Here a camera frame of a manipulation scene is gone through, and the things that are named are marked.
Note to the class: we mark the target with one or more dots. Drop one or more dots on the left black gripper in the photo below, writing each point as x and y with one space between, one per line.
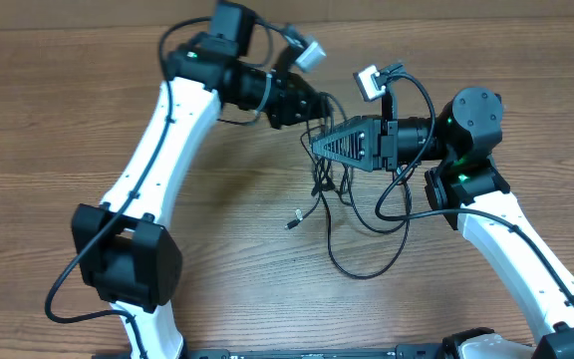
287 107

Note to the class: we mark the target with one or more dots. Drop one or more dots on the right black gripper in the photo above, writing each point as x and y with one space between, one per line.
384 145

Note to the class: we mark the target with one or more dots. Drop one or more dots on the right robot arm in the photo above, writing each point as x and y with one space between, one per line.
467 189

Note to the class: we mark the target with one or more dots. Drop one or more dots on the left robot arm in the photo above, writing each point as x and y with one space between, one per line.
124 249

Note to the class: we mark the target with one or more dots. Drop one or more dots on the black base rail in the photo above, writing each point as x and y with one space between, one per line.
317 353

